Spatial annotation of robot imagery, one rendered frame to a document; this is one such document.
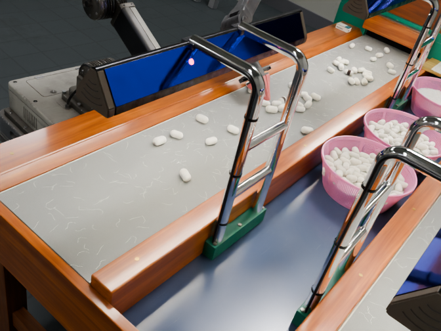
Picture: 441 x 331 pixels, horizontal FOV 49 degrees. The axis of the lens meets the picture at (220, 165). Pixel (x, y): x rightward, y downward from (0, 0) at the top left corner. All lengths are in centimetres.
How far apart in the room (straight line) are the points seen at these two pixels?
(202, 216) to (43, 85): 112
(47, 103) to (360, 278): 129
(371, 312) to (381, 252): 15
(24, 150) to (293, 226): 66
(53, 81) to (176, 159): 92
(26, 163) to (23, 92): 84
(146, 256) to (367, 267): 46
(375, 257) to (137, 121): 68
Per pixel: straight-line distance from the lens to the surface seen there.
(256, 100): 86
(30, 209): 107
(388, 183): 96
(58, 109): 187
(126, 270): 92
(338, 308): 98
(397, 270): 115
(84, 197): 109
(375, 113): 170
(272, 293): 107
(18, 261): 109
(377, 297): 107
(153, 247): 96
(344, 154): 144
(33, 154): 117
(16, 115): 203
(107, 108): 78
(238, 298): 104
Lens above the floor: 147
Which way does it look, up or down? 36 degrees down
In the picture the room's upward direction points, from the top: 14 degrees clockwise
